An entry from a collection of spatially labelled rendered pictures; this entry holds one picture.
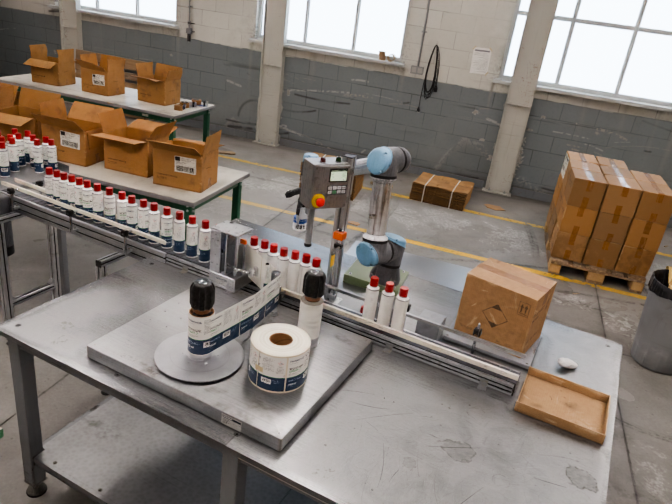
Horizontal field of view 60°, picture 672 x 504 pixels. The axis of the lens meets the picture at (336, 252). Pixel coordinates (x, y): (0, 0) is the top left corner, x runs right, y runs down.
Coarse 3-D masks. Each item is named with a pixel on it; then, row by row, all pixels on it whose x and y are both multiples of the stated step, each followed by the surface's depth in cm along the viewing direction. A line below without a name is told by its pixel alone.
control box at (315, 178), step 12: (312, 168) 229; (324, 168) 230; (336, 168) 233; (312, 180) 231; (324, 180) 233; (348, 180) 238; (300, 192) 241; (312, 192) 233; (324, 192) 235; (312, 204) 235; (324, 204) 238; (336, 204) 240
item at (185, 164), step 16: (160, 144) 369; (176, 144) 403; (192, 144) 400; (208, 144) 375; (160, 160) 380; (176, 160) 378; (192, 160) 375; (208, 160) 385; (160, 176) 385; (176, 176) 382; (192, 176) 380; (208, 176) 390
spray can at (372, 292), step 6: (372, 276) 234; (372, 282) 233; (372, 288) 233; (378, 288) 234; (366, 294) 235; (372, 294) 233; (378, 294) 235; (366, 300) 236; (372, 300) 235; (366, 306) 236; (372, 306) 236; (366, 312) 237; (372, 312) 237; (366, 318) 238; (372, 318) 239
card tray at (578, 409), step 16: (528, 384) 223; (544, 384) 225; (560, 384) 225; (576, 384) 222; (528, 400) 214; (544, 400) 215; (560, 400) 216; (576, 400) 218; (592, 400) 219; (608, 400) 217; (544, 416) 204; (560, 416) 208; (576, 416) 209; (592, 416) 210; (576, 432) 200; (592, 432) 197
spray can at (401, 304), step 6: (402, 288) 227; (408, 288) 228; (402, 294) 228; (396, 300) 230; (402, 300) 228; (408, 300) 229; (396, 306) 230; (402, 306) 229; (396, 312) 231; (402, 312) 230; (396, 318) 231; (402, 318) 231; (396, 324) 232; (402, 324) 233; (402, 330) 235
